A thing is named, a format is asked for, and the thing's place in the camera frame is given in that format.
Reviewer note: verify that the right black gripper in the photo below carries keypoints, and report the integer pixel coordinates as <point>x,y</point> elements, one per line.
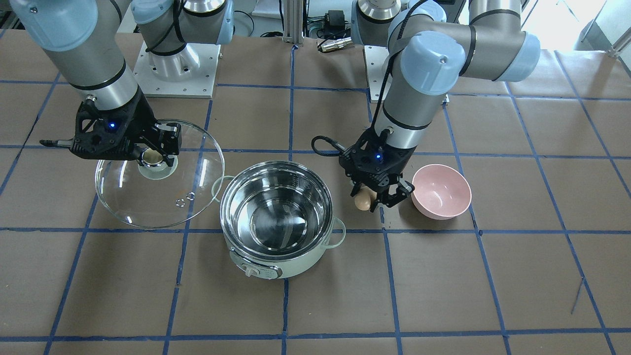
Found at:
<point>141,121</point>

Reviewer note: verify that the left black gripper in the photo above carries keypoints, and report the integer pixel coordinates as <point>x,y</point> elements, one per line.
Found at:
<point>400,159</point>

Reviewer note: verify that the brown egg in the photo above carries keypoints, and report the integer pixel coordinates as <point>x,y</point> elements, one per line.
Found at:
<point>364,199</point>

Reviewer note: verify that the glass pot lid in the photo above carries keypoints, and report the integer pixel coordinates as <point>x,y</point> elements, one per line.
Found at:
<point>151,194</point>

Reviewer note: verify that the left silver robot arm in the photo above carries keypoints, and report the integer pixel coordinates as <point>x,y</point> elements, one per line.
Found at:
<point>492,44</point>

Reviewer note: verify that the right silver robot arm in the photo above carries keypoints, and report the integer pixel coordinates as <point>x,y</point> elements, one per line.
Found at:
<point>78,37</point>

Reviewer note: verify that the pale green electric pot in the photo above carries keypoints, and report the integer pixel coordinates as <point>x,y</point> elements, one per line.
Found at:
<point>277,219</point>

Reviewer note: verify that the pink bowl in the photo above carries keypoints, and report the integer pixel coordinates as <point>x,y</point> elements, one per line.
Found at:
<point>440,192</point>

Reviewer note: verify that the silver metal cylinder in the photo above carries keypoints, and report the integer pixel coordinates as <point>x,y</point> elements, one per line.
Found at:
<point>328,46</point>

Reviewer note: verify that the black adapter behind table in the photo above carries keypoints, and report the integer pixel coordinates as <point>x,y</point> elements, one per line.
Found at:
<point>335,20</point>

